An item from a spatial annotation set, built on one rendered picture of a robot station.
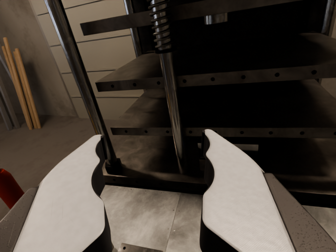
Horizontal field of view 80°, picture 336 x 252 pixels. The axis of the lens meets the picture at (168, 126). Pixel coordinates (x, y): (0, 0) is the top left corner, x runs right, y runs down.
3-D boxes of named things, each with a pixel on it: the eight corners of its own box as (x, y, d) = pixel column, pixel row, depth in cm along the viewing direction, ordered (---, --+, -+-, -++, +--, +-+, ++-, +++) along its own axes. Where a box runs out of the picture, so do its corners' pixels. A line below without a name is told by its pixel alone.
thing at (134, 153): (387, 210, 79) (393, 199, 76) (102, 182, 118) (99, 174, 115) (314, 112, 148) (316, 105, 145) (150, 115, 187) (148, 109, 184)
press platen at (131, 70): (387, 74, 65) (392, 59, 63) (97, 92, 98) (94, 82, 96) (312, 39, 126) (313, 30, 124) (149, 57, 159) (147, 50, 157)
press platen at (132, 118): (362, 139, 77) (367, 128, 75) (112, 135, 111) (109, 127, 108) (305, 78, 138) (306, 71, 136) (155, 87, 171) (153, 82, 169)
